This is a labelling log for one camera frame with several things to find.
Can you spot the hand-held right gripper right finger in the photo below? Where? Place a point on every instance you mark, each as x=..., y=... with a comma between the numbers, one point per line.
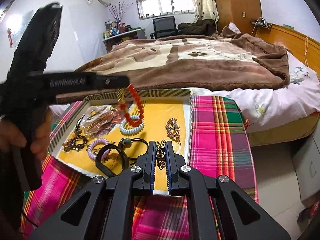
x=168, y=165

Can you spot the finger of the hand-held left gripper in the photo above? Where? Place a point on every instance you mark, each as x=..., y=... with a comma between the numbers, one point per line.
x=112, y=81

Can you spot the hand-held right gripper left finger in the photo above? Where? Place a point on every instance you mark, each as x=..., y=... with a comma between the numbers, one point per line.
x=152, y=165

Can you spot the rhinestone hair clip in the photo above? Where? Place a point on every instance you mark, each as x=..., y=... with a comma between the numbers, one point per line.
x=172, y=127

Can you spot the clear pearlescent hair claw clip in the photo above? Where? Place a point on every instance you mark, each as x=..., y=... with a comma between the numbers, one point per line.
x=97, y=123

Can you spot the yellow printed cardboard box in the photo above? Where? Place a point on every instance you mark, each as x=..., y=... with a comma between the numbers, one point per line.
x=172, y=107

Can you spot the person's left hand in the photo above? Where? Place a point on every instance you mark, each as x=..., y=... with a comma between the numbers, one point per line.
x=42, y=135

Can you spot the group of bottles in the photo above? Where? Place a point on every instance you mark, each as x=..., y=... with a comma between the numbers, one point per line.
x=115, y=30

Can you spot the red hanging ornament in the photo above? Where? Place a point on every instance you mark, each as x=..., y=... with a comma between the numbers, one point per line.
x=10, y=38

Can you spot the plaid tablecloth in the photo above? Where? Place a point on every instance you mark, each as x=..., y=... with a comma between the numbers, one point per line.
x=220, y=142

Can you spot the vase of flower branches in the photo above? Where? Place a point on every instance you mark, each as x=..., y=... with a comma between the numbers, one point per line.
x=120, y=12

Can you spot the black office chair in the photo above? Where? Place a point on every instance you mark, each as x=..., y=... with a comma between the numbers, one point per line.
x=163, y=26

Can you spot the brown paw-print blanket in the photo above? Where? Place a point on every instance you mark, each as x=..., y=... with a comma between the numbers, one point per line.
x=187, y=62

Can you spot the window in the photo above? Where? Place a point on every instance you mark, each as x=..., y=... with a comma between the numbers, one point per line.
x=165, y=5

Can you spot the dark brown cloth pile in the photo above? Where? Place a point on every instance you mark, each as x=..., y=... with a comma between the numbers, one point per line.
x=197, y=26

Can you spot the dotted curtain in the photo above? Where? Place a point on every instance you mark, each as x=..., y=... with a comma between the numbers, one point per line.
x=202, y=2

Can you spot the white nightstand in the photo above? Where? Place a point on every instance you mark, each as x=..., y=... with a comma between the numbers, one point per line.
x=310, y=167

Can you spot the wooden wardrobe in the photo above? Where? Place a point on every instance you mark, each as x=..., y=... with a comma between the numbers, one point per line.
x=235, y=2

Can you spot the red bag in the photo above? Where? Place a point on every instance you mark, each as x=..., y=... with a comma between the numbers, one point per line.
x=315, y=210

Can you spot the power strip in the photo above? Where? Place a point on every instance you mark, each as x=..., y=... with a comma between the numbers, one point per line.
x=260, y=23

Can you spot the white flower-print pillow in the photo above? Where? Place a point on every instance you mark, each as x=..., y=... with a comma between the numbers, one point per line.
x=300, y=75

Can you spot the wooden bed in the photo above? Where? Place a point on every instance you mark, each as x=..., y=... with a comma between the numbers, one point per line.
x=287, y=37

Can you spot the green flat packet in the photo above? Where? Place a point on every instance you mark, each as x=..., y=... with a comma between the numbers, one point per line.
x=290, y=26

